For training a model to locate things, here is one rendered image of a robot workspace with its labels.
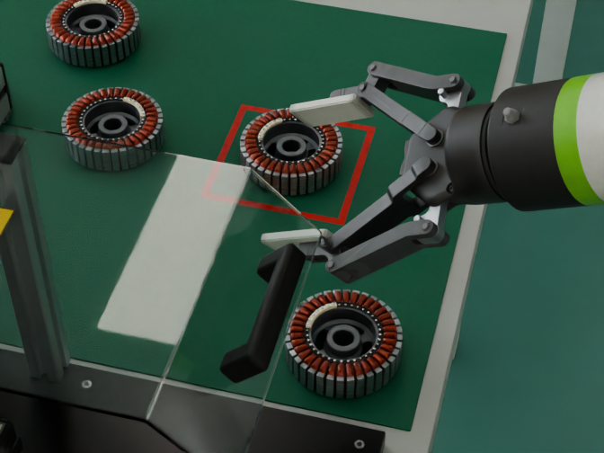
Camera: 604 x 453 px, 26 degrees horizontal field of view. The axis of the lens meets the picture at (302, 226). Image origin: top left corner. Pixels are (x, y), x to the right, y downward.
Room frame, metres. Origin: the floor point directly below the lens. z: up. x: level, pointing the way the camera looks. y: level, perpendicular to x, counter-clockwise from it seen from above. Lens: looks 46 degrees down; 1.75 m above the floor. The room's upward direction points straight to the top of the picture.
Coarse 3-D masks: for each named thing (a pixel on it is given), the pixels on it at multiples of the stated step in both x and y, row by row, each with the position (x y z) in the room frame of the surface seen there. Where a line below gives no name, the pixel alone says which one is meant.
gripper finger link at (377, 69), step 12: (372, 72) 0.83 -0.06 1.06; (384, 72) 0.83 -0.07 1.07; (396, 72) 0.82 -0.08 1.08; (408, 72) 0.81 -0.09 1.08; (420, 72) 0.81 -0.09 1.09; (396, 84) 0.82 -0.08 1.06; (408, 84) 0.80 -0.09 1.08; (420, 84) 0.80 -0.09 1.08; (432, 84) 0.79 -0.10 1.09; (444, 84) 0.78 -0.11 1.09; (456, 84) 0.78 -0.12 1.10; (420, 96) 0.81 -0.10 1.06; (432, 96) 0.79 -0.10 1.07; (468, 96) 0.78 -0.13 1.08
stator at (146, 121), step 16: (96, 96) 1.13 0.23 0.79; (112, 96) 1.13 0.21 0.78; (128, 96) 1.13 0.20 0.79; (144, 96) 1.13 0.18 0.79; (80, 112) 1.10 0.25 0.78; (96, 112) 1.11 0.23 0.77; (112, 112) 1.12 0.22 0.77; (128, 112) 1.12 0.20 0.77; (144, 112) 1.10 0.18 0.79; (160, 112) 1.10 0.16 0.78; (64, 128) 1.08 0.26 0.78; (80, 128) 1.08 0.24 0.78; (112, 128) 1.10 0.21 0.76; (128, 128) 1.09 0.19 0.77; (144, 128) 1.07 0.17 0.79; (160, 128) 1.08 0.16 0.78; (128, 144) 1.05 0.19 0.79; (144, 144) 1.05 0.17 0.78; (160, 144) 1.08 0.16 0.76
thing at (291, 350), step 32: (320, 320) 0.81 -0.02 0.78; (352, 320) 0.82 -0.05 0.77; (384, 320) 0.80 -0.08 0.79; (288, 352) 0.77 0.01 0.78; (320, 352) 0.76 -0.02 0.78; (352, 352) 0.77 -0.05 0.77; (384, 352) 0.76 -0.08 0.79; (320, 384) 0.74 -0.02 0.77; (352, 384) 0.73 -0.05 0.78; (384, 384) 0.75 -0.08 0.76
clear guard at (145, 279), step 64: (0, 128) 0.76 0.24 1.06; (0, 192) 0.69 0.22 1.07; (64, 192) 0.69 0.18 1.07; (128, 192) 0.69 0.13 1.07; (192, 192) 0.69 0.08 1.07; (256, 192) 0.70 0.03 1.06; (0, 256) 0.63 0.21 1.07; (64, 256) 0.63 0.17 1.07; (128, 256) 0.63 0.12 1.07; (192, 256) 0.63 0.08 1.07; (256, 256) 0.65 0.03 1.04; (0, 320) 0.57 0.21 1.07; (64, 320) 0.57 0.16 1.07; (128, 320) 0.57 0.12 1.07; (192, 320) 0.57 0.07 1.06; (0, 384) 0.52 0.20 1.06; (64, 384) 0.52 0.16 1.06; (128, 384) 0.52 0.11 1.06; (192, 384) 0.53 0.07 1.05; (256, 384) 0.55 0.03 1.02; (192, 448) 0.48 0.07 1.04
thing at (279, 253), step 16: (272, 256) 0.64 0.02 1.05; (288, 256) 0.63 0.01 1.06; (304, 256) 0.64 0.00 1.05; (272, 272) 0.62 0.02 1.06; (288, 272) 0.62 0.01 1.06; (272, 288) 0.60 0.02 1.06; (288, 288) 0.60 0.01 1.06; (272, 304) 0.59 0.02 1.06; (288, 304) 0.59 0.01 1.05; (256, 320) 0.57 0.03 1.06; (272, 320) 0.57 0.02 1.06; (256, 336) 0.56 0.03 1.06; (272, 336) 0.56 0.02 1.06; (240, 352) 0.55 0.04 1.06; (256, 352) 0.54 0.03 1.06; (272, 352) 0.55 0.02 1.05; (224, 368) 0.54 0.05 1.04; (240, 368) 0.54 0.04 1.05; (256, 368) 0.54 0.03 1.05
